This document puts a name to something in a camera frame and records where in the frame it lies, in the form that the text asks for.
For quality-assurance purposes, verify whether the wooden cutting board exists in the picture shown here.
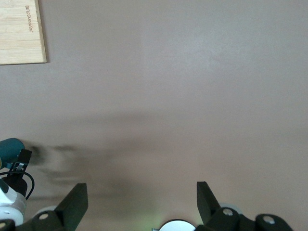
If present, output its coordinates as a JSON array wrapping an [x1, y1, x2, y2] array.
[[0, 0, 48, 65]]

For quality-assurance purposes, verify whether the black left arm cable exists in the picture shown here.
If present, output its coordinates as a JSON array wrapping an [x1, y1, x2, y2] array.
[[0, 171, 36, 200]]

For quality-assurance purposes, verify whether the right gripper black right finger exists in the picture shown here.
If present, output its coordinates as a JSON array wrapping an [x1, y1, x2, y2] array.
[[196, 181, 295, 231]]

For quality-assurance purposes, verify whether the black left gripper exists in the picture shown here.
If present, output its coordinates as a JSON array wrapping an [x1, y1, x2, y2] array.
[[3, 148, 33, 197]]

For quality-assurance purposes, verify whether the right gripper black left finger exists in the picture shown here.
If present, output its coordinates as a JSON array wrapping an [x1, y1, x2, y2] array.
[[0, 182, 89, 231]]

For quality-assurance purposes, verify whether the teal cup with yellow inside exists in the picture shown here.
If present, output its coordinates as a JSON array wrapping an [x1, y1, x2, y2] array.
[[0, 138, 26, 169]]

